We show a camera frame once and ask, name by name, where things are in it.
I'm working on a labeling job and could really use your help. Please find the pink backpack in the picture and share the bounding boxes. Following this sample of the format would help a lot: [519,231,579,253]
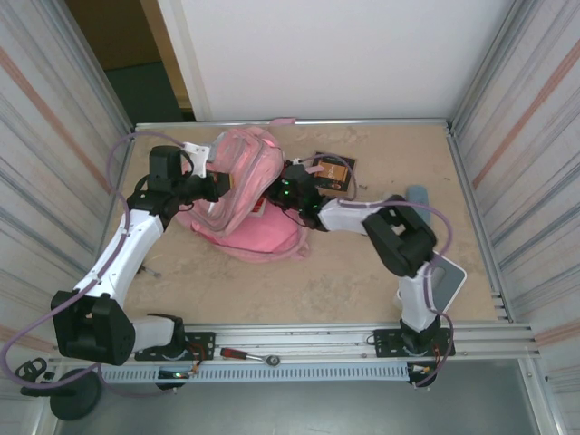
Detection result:
[175,116,312,264]

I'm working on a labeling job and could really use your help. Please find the grey blue eraser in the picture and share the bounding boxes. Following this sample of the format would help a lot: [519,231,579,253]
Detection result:
[404,183,434,223]

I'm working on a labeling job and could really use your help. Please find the white rectangular tray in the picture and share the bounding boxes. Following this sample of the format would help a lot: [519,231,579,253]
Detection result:
[392,253,468,314]

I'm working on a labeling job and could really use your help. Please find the small circuit board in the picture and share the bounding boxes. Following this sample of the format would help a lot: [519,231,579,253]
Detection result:
[406,362,440,390]
[156,369,201,392]

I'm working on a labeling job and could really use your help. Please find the black round-base stand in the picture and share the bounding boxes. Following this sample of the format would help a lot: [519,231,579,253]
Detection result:
[13,357,103,421]

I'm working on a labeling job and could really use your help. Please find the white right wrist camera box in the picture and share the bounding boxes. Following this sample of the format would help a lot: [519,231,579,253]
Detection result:
[291,156,324,176]

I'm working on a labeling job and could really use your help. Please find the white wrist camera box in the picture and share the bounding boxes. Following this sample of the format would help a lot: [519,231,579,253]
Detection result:
[291,156,324,176]
[180,140,214,178]

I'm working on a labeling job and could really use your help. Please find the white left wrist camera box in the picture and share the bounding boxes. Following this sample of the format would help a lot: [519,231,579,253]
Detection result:
[180,140,214,178]

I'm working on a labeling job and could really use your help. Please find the thin aluminium frame rail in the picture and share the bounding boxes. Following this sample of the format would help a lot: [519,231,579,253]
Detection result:
[133,118,454,131]

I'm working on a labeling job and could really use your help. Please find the white door frame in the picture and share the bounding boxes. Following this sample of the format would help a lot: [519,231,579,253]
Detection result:
[156,0,214,122]

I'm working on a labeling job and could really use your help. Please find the aluminium frame post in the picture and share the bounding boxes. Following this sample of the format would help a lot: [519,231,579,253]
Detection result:
[43,0,137,137]
[448,0,538,132]

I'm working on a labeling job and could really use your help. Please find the wide aluminium frame rail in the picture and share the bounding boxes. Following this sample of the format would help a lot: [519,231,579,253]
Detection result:
[47,321,543,363]

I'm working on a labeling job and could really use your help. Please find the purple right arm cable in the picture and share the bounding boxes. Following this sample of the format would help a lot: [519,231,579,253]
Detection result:
[296,153,457,389]

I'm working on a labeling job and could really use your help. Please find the red-handled ratchet wrench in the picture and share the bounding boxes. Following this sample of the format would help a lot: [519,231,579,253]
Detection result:
[220,347,282,366]

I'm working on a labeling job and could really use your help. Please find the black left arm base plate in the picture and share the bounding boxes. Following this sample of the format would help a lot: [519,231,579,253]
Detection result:
[135,331,217,363]

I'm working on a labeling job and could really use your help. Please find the grey slotted cable duct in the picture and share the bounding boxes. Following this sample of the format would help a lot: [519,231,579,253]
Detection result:
[101,364,411,382]

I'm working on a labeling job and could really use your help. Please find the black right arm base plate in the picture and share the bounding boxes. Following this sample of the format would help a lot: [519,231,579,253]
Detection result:
[372,328,454,359]

